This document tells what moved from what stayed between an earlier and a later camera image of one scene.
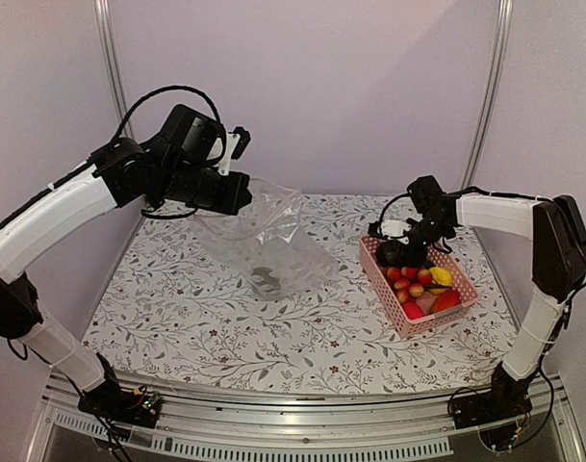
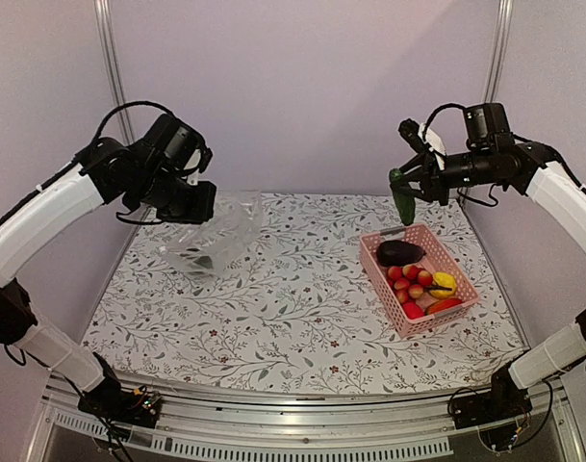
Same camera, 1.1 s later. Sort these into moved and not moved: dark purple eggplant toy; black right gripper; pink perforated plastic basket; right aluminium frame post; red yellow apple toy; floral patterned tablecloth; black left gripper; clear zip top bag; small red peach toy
Moved: black right gripper; clear zip top bag; black left gripper
Not moved: red yellow apple toy; floral patterned tablecloth; right aluminium frame post; small red peach toy; pink perforated plastic basket; dark purple eggplant toy
